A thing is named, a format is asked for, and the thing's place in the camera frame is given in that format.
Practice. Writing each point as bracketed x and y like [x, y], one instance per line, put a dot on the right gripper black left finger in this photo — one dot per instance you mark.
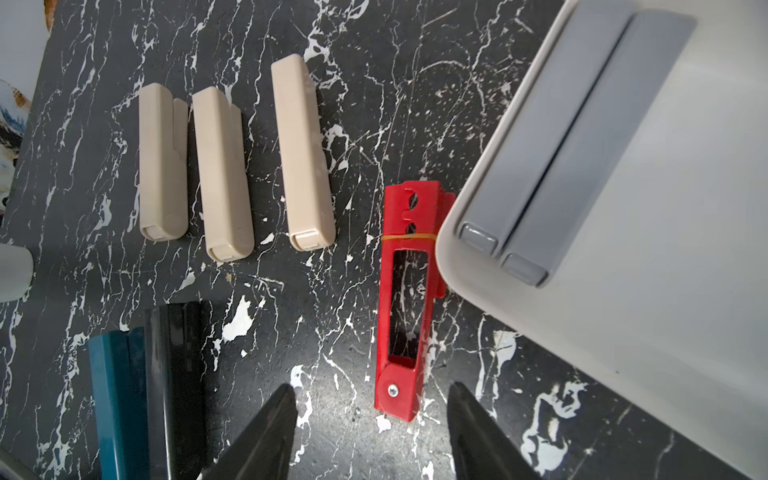
[263, 449]

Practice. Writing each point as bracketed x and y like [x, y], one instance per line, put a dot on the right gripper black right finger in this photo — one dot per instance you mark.
[480, 449]

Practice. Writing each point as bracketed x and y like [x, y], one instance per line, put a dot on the grey plier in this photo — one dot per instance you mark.
[561, 87]
[628, 84]

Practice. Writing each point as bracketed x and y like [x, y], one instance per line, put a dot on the white storage tray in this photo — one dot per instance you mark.
[662, 295]

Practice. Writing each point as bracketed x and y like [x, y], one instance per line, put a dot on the black plier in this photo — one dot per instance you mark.
[174, 391]

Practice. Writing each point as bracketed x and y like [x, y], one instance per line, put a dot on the teal plier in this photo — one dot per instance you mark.
[118, 376]

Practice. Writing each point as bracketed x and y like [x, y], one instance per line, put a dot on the beige plier left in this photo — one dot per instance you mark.
[163, 194]

